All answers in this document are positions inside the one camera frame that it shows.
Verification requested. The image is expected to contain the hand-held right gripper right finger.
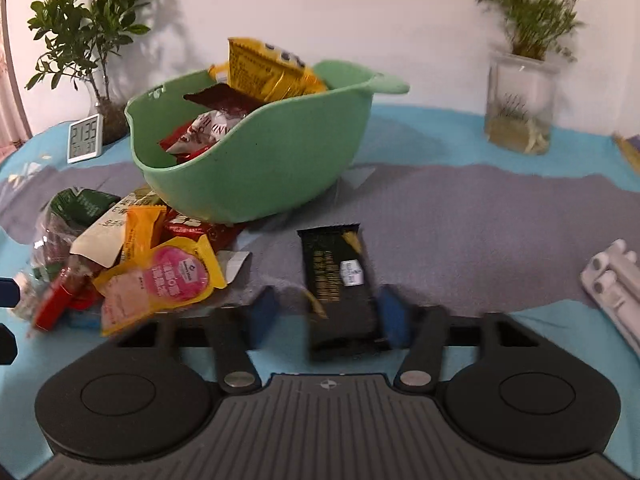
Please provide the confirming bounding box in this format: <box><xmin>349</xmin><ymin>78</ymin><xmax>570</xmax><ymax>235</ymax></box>
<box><xmin>377</xmin><ymin>285</ymin><xmax>543</xmax><ymax>395</ymax></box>

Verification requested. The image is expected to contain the clear bag with green packet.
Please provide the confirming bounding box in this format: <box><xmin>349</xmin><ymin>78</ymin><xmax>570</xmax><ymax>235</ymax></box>
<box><xmin>30</xmin><ymin>187</ymin><xmax>122</xmax><ymax>286</ymax></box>

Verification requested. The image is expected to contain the pink patterned curtain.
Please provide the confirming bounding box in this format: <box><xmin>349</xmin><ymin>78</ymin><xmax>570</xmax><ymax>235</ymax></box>
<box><xmin>0</xmin><ymin>50</ymin><xmax>31</xmax><ymax>146</ymax></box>

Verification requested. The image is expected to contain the blue grey printed bedsheet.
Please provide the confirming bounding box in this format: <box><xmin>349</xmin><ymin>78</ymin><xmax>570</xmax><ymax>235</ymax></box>
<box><xmin>0</xmin><ymin>102</ymin><xmax>640</xmax><ymax>480</ymax></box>

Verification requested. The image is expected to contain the silver foil packet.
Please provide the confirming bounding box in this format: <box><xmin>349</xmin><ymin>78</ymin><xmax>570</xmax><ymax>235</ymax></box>
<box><xmin>219</xmin><ymin>250</ymin><xmax>252</xmax><ymax>285</ymax></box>

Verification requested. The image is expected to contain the red white snack bag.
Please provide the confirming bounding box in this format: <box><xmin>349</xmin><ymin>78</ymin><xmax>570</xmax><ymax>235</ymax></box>
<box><xmin>159</xmin><ymin>107</ymin><xmax>251</xmax><ymax>163</ymax></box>

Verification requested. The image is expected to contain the thin plant in glass jar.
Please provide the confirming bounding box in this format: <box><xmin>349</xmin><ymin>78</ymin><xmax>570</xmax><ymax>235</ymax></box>
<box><xmin>474</xmin><ymin>0</ymin><xmax>588</xmax><ymax>156</ymax></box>

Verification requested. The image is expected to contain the red stick packet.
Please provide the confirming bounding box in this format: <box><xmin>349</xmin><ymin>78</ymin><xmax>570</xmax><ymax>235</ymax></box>
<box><xmin>34</xmin><ymin>255</ymin><xmax>103</xmax><ymax>332</ymax></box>

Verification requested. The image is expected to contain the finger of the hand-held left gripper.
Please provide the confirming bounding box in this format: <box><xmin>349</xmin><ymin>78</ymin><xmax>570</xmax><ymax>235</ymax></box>
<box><xmin>0</xmin><ymin>325</ymin><xmax>18</xmax><ymax>367</ymax></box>
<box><xmin>0</xmin><ymin>277</ymin><xmax>21</xmax><ymax>309</ymax></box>

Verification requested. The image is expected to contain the white digital clock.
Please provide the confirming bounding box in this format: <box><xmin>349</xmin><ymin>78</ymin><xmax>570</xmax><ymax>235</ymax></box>
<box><xmin>66</xmin><ymin>113</ymin><xmax>105</xmax><ymax>164</ymax></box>

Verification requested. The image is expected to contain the yellow snack packet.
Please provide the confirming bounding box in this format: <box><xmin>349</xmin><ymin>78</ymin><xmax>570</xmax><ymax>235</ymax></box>
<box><xmin>209</xmin><ymin>36</ymin><xmax>329</xmax><ymax>104</ymax></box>

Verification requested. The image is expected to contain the orange snack packet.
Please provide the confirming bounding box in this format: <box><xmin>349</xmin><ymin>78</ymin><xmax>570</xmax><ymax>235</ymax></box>
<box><xmin>122</xmin><ymin>205</ymin><xmax>168</xmax><ymax>265</ymax></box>

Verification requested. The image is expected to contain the leafy plant in glass vase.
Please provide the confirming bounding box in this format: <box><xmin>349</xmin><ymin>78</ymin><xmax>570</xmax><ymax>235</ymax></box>
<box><xmin>25</xmin><ymin>0</ymin><xmax>153</xmax><ymax>147</ymax></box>

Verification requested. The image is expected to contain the black snack bar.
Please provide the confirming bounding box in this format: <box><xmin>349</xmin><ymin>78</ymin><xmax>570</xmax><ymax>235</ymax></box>
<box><xmin>296</xmin><ymin>222</ymin><xmax>382</xmax><ymax>361</ymax></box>

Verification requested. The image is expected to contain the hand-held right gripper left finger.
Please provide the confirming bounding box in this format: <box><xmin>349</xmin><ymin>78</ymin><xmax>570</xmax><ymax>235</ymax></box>
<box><xmin>117</xmin><ymin>286</ymin><xmax>279</xmax><ymax>394</ymax></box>

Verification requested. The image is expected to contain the white beige snack packet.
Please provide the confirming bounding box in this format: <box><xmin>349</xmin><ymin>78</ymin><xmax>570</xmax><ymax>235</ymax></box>
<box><xmin>69</xmin><ymin>199</ymin><xmax>132</xmax><ymax>269</ymax></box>

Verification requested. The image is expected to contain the green plastic bowl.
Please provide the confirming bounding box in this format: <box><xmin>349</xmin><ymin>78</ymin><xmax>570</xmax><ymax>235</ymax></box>
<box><xmin>124</xmin><ymin>59</ymin><xmax>411</xmax><ymax>224</ymax></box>

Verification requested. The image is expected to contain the yellow pink jelly pouch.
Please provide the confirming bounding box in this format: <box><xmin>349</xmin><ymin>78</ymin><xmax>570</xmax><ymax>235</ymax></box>
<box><xmin>94</xmin><ymin>236</ymin><xmax>229</xmax><ymax>337</ymax></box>

